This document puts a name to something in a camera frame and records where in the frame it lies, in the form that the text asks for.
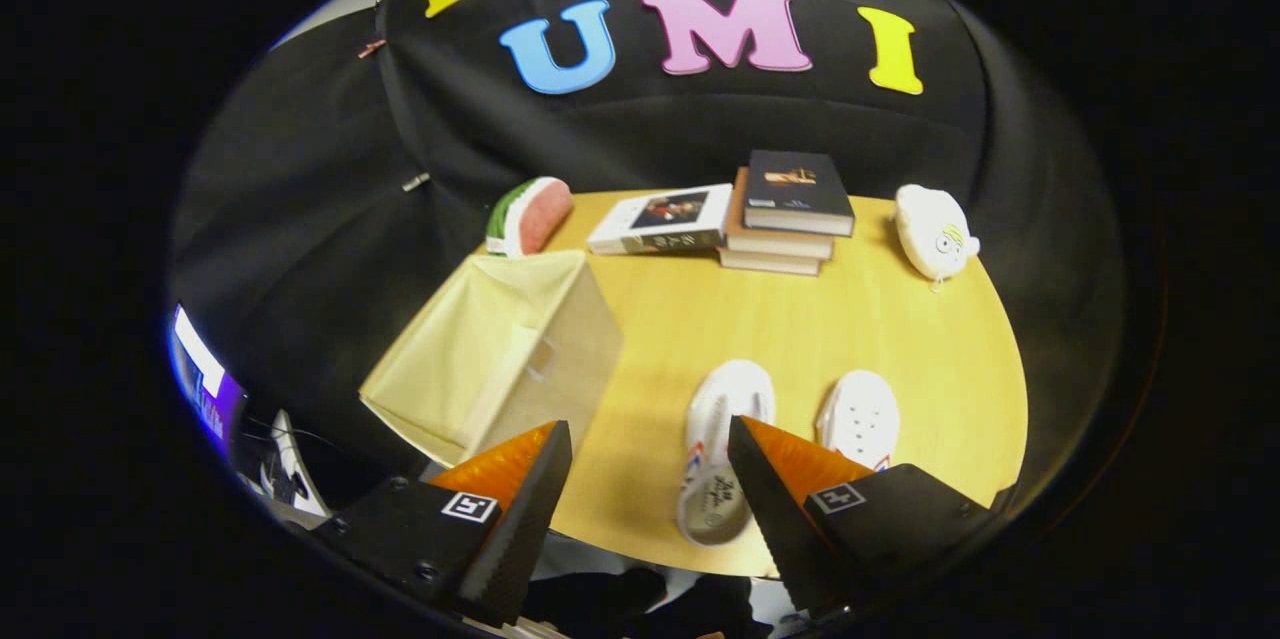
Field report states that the lit computer monitor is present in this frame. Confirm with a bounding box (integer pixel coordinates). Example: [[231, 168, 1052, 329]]
[[170, 304, 247, 442]]

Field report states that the watermelon slice plush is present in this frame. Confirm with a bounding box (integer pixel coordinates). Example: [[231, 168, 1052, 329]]
[[486, 176, 575, 258]]

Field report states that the tan cover book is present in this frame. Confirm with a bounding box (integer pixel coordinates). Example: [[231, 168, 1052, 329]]
[[718, 247, 823, 277]]

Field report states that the brown cover book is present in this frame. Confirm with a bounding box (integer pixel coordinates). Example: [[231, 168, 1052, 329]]
[[722, 167, 836, 261]]

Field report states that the white canvas shoe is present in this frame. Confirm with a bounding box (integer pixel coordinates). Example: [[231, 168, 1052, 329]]
[[676, 360, 777, 548], [815, 369, 901, 473]]

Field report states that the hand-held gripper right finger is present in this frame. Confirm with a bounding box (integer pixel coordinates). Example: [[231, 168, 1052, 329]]
[[727, 414, 1001, 620]]

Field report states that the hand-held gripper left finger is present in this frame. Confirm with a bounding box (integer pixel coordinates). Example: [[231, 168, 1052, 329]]
[[318, 419, 574, 628]]

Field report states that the white plush toy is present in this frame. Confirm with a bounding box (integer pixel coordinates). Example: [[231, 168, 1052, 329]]
[[893, 184, 982, 285]]

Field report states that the white portrait cover book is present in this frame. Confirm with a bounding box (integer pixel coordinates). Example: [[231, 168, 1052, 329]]
[[586, 183, 734, 256]]

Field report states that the cream fabric storage box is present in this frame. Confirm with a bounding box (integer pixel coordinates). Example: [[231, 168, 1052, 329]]
[[358, 250, 625, 468]]

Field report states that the white electronic device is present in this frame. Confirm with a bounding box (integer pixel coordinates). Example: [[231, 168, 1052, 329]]
[[268, 409, 331, 520]]

